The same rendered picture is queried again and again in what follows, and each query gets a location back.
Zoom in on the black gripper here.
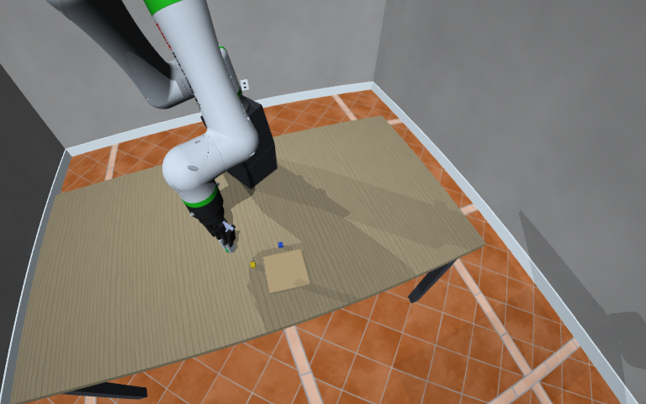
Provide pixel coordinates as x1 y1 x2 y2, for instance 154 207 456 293
198 206 236 253

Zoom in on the beige square mat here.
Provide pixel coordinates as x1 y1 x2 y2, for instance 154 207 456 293
263 249 310 294

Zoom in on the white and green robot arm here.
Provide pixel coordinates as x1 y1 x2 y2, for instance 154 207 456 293
46 0 259 220

